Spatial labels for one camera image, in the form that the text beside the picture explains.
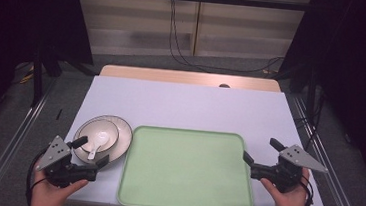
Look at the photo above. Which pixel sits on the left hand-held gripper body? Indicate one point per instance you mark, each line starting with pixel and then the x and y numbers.
pixel 55 153

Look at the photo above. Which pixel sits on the white plate with dark rim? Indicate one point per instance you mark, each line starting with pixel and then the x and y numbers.
pixel 124 138

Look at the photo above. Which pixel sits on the white table cover board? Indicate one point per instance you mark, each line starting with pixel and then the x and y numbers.
pixel 184 106

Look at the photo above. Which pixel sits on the black curtain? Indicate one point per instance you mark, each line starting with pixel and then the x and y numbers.
pixel 21 18
pixel 358 64

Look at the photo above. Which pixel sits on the white ceramic spoon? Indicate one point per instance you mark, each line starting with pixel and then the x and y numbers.
pixel 102 138

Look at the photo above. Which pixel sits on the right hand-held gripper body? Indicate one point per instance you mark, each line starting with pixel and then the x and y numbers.
pixel 300 158

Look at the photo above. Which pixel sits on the person's right hand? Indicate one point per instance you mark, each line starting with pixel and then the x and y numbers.
pixel 289 204

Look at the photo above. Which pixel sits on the person's left hand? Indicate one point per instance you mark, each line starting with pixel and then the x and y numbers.
pixel 49 196

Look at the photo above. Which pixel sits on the wooden table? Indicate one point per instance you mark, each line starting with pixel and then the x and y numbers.
pixel 160 75

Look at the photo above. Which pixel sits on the black metal stand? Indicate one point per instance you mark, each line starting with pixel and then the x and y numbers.
pixel 37 77

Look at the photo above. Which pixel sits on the white bowl with dark rim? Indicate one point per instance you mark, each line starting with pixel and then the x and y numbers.
pixel 92 131

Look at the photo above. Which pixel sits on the aluminium floor rail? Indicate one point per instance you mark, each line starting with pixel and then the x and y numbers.
pixel 329 169
pixel 13 141

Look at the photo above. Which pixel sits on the dark table grommet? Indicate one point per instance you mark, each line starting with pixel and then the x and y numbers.
pixel 224 85

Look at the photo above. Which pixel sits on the light green tray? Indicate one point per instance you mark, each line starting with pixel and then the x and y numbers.
pixel 185 170

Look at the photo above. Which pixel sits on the small black stick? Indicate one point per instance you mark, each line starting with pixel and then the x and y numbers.
pixel 59 114

